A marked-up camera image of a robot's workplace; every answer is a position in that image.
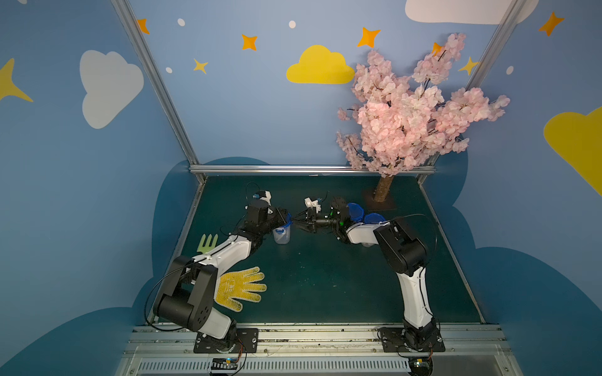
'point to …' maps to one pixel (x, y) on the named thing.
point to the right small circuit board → (420, 366)
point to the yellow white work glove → (231, 285)
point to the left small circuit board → (224, 363)
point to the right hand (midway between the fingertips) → (294, 219)
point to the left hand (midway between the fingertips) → (289, 211)
